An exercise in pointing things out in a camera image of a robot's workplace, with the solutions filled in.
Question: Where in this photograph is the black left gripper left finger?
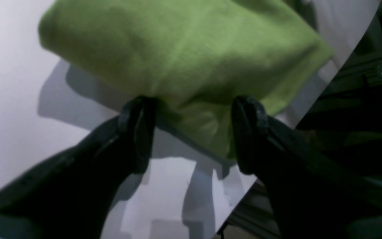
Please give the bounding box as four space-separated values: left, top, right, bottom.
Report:
0 97 156 239

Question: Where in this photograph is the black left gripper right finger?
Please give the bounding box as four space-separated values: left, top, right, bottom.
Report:
231 96 382 239

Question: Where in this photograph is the green t-shirt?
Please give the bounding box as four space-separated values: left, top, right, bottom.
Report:
38 0 333 161

